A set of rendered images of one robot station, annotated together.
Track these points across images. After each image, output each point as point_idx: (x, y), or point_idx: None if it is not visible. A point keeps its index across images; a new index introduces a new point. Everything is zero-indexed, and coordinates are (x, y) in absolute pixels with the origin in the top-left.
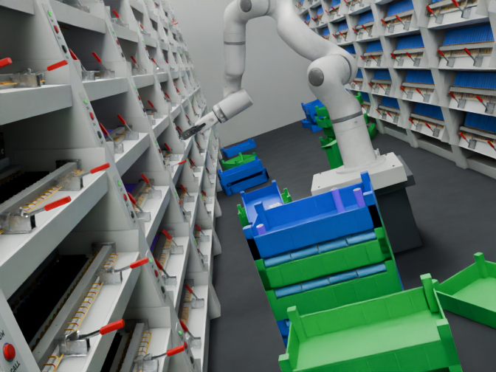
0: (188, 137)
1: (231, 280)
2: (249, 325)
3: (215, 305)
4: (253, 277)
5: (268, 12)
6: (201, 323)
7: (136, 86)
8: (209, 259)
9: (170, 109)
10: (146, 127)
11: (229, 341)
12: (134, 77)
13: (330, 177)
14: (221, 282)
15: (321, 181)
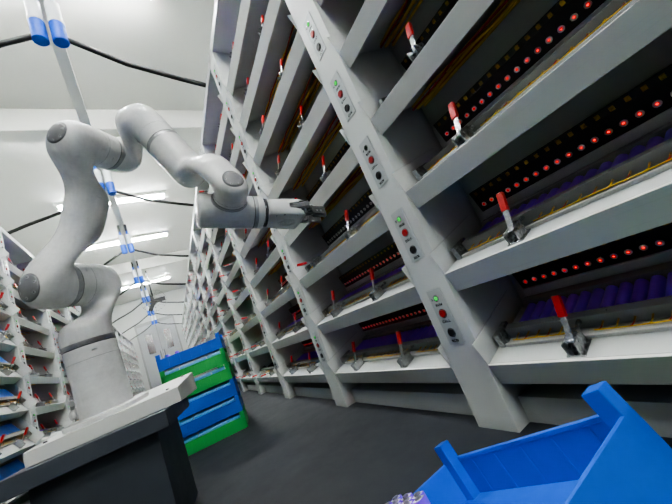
0: (314, 222)
1: (367, 419)
2: (300, 415)
3: (332, 394)
4: (335, 433)
5: (103, 168)
6: (301, 373)
7: (277, 194)
8: (357, 372)
9: (412, 61)
10: (275, 242)
11: (310, 406)
12: (271, 191)
13: (161, 388)
14: (381, 412)
15: (175, 381)
